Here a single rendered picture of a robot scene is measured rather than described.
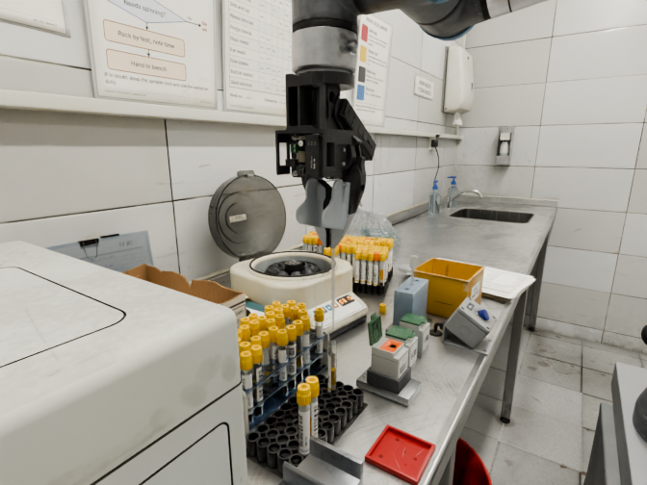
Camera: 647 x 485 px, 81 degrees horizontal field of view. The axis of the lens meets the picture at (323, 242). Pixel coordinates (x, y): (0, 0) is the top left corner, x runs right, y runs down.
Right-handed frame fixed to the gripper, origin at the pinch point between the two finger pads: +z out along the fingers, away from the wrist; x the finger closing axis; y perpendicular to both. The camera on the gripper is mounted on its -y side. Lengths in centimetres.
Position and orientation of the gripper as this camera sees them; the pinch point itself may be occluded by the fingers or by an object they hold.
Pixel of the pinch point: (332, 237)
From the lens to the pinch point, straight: 51.7
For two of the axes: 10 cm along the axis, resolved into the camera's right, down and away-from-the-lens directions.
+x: 8.3, 1.4, -5.5
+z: 0.0, 9.7, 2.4
